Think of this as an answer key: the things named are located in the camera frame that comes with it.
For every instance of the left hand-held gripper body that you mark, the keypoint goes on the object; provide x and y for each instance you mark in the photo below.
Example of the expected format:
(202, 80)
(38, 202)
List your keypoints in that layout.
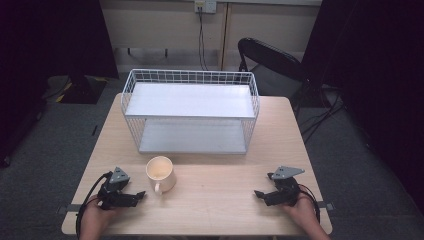
(111, 195)

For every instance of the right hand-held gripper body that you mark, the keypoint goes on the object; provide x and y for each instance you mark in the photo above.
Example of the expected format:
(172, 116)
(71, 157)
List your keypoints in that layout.
(287, 191)

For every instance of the cream ceramic cup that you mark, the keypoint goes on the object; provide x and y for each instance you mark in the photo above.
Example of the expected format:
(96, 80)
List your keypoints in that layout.
(165, 181)

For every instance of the person's right hand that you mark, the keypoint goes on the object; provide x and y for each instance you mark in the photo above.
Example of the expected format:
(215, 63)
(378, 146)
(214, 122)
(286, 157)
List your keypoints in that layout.
(300, 210)

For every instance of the person's left hand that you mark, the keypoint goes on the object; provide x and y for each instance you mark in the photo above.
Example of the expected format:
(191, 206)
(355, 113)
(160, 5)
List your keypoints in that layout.
(95, 215)

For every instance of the black stand base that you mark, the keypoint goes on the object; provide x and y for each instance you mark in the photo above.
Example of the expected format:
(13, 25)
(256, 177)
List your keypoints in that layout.
(83, 91)

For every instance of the black folding chair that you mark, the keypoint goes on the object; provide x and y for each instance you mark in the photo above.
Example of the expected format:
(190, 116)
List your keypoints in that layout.
(270, 55)

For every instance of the dark curtain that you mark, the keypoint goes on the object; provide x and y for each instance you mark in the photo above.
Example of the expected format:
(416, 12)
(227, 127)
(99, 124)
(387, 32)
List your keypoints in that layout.
(383, 66)

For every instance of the white wall socket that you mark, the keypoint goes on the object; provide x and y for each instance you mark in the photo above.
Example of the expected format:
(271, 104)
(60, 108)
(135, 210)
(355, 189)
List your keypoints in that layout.
(205, 6)

